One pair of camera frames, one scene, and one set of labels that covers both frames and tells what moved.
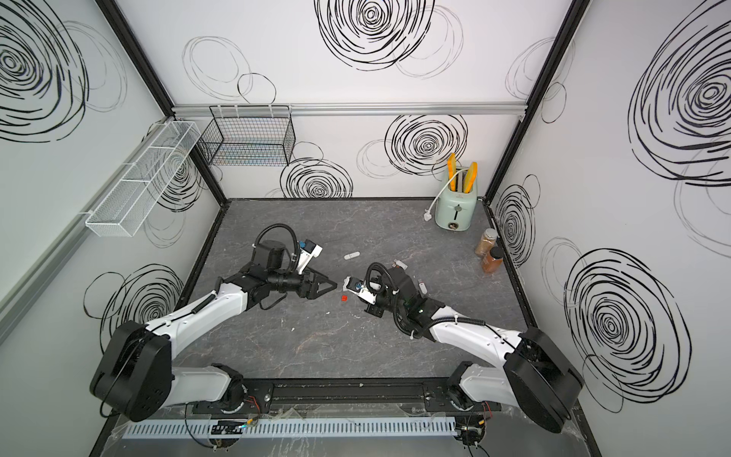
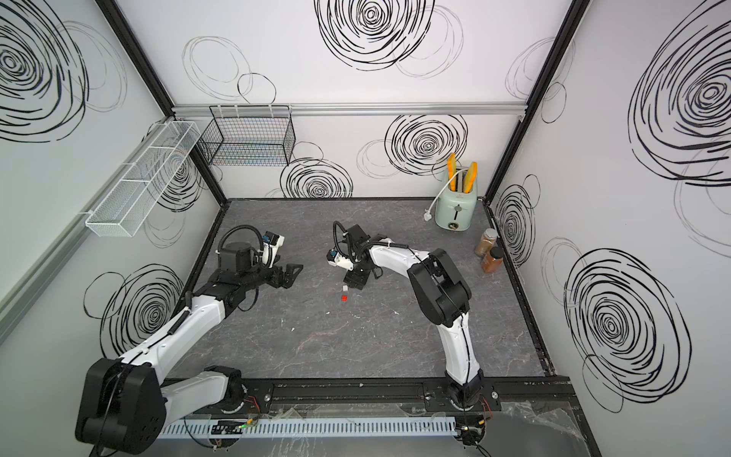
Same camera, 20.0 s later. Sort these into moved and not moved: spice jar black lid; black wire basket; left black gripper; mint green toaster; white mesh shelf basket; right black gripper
Moved: left black gripper; right black gripper
Not moved: white mesh shelf basket; black wire basket; mint green toaster; spice jar black lid
